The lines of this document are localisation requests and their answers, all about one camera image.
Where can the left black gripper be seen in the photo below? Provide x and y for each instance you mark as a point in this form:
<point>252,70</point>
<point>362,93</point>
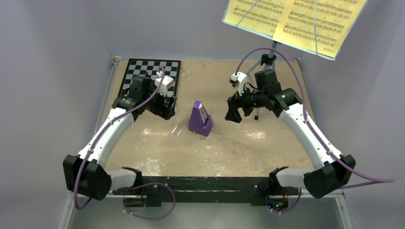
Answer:
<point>164,112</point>

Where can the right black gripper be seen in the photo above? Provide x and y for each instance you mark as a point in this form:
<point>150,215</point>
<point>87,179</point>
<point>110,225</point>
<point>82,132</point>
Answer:
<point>235,102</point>

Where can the clear plastic metronome cover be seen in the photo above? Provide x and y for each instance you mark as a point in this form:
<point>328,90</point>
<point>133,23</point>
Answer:
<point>180,124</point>

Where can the purple metronome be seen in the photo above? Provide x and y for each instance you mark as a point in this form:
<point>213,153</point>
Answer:
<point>200,121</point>

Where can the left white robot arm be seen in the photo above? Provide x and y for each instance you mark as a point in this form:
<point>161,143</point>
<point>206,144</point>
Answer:
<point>85,172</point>

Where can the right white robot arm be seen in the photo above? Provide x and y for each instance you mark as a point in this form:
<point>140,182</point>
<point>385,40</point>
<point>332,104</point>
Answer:
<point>331,170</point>

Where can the black white chessboard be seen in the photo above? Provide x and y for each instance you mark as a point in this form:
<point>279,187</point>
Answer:
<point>148,68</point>

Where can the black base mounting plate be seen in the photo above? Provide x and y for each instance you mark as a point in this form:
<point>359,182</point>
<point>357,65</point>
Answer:
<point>255,191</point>

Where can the left yellow sheet music page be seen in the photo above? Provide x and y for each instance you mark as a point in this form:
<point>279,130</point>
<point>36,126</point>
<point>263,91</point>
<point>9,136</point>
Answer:
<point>256,16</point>

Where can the yellow sheet music page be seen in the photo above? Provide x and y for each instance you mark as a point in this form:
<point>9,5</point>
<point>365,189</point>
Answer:
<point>318,27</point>
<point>256,16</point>

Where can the right yellow sheet music page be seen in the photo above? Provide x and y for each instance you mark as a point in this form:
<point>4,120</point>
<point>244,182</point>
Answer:
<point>318,27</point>

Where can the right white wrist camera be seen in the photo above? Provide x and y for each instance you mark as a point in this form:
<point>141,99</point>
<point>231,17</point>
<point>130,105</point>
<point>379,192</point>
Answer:
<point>238,80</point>

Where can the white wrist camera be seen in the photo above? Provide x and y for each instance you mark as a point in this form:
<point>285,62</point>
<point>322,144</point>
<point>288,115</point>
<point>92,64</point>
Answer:
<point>164,84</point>
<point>238,80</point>

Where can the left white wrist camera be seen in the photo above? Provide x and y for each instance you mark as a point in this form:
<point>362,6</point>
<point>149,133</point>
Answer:
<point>164,84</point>

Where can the aluminium frame rail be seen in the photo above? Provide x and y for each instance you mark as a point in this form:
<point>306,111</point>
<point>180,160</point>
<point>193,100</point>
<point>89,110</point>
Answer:
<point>155,92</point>

